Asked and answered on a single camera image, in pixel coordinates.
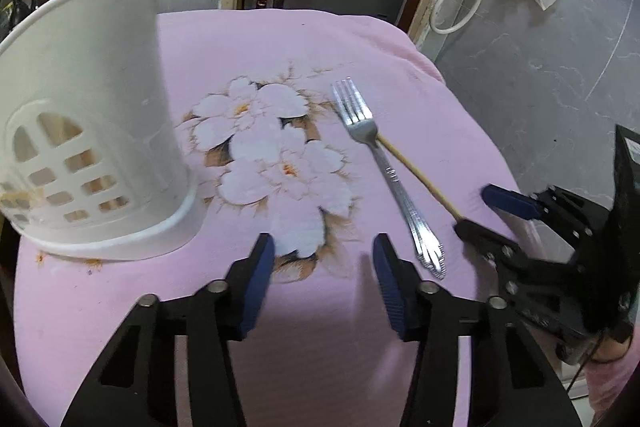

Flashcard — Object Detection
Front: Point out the silver fork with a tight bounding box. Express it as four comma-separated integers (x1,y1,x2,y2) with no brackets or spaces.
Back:
331,78,446,280

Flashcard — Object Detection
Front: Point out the pink floral table cloth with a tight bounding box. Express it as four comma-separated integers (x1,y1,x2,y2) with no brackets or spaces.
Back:
14,10,544,426

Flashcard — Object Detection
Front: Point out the wooden chopstick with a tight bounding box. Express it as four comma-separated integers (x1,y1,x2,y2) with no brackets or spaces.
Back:
378,134,464,222

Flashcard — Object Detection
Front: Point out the white plastic utensil holder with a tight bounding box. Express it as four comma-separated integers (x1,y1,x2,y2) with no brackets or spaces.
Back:
1,0,205,261

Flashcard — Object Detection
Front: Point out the person right hand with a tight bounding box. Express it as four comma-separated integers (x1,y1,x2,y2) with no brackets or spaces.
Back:
585,327,639,425

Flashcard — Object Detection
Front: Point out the dark soy sauce bottle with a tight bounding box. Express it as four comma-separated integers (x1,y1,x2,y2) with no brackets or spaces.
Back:
9,0,29,31

